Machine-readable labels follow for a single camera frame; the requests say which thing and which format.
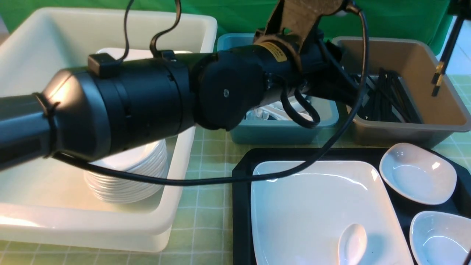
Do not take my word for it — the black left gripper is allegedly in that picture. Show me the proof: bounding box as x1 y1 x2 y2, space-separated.
306 40 367 109

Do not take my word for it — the white small dish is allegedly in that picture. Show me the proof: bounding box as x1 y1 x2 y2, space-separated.
379 143 457 206
409 211 471 265

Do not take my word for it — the large white rice plate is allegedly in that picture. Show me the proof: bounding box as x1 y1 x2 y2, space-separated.
251 161 414 265

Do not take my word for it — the white ceramic soup spoon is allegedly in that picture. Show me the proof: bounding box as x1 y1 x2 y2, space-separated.
337 223 367 265

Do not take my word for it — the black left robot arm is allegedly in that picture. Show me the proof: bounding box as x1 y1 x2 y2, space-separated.
1 36 358 169

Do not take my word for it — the pile of white spoons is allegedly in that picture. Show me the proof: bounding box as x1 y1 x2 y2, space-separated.
245 97 313 121

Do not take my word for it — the bundle of black chopsticks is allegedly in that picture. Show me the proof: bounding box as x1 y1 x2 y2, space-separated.
358 67 424 124

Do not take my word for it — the teal plastic spoon bin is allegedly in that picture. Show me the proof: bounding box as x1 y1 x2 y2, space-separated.
217 33 340 145

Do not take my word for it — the brown plastic chopstick bin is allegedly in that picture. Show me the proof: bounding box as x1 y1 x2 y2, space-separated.
350 38 471 148

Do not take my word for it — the green backdrop cloth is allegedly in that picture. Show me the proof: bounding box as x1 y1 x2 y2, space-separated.
0 0 453 54

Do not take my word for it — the black serving tray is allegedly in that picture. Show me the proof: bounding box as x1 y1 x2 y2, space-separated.
232 146 471 265

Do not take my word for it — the stack of white square plates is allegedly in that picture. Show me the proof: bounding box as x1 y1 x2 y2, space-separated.
95 47 193 61

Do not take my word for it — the stack of white small bowls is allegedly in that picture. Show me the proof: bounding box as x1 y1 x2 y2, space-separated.
84 139 169 204

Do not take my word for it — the green checked tablecloth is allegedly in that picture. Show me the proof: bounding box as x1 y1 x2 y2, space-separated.
0 74 471 265

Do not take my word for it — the large white plastic tub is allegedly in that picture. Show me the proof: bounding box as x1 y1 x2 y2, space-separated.
0 7 218 253

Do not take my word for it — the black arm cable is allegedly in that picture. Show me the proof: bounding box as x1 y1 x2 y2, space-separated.
53 2 369 186

